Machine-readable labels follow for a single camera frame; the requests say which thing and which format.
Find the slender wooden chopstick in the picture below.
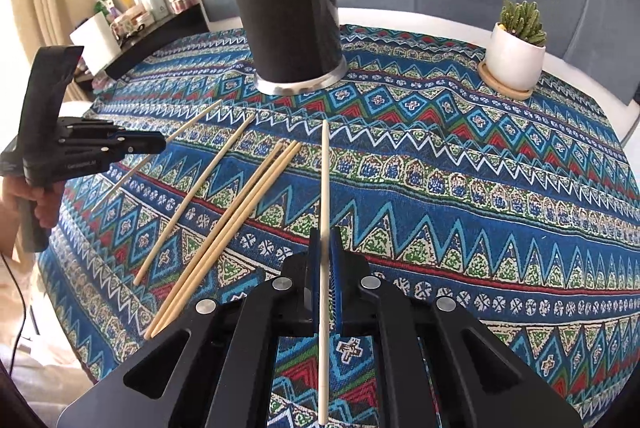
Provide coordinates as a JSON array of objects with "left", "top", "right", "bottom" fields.
[
  {"left": 107, "top": 99, "right": 224, "bottom": 197},
  {"left": 133, "top": 114, "right": 256, "bottom": 287},
  {"left": 318, "top": 119, "right": 332, "bottom": 426},
  {"left": 144, "top": 142, "right": 285, "bottom": 340},
  {"left": 150, "top": 141, "right": 296, "bottom": 334},
  {"left": 158, "top": 141, "right": 304, "bottom": 325}
]

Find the succulent in white pot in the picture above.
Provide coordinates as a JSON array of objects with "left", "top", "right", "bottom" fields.
[{"left": 486, "top": 0, "right": 547, "bottom": 92}]

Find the wooden saucer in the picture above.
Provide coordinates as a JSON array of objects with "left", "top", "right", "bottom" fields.
[{"left": 477, "top": 60, "right": 535, "bottom": 100}]

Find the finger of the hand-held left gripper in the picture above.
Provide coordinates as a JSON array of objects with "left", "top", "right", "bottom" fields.
[
  {"left": 59, "top": 119, "right": 164, "bottom": 143},
  {"left": 59, "top": 135, "right": 167, "bottom": 158}
]

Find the black cable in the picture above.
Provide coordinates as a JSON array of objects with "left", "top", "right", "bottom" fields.
[{"left": 0, "top": 252, "right": 29, "bottom": 361}]

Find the beige curtain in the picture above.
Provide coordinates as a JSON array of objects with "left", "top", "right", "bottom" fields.
[{"left": 0, "top": 0, "right": 97, "bottom": 109}]

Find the small toy car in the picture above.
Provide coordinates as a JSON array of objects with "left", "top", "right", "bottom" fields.
[{"left": 112, "top": 8, "right": 151, "bottom": 34}]

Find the person's left hand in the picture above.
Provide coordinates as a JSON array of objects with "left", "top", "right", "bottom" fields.
[{"left": 2, "top": 181, "right": 62, "bottom": 230}]

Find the black side table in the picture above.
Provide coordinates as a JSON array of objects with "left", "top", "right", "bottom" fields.
[{"left": 74, "top": 3, "right": 211, "bottom": 82}]

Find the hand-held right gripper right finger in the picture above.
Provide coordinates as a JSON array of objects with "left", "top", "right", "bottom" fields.
[{"left": 328, "top": 225, "right": 583, "bottom": 428}]

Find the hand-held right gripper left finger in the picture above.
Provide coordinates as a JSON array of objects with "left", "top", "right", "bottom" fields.
[{"left": 57, "top": 228, "right": 322, "bottom": 428}]

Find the grey power cable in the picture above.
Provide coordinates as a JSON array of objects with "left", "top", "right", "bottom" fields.
[{"left": 622, "top": 108, "right": 640, "bottom": 145}]

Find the black utensil holder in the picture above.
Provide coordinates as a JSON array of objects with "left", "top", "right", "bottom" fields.
[{"left": 224, "top": 0, "right": 349, "bottom": 97}]

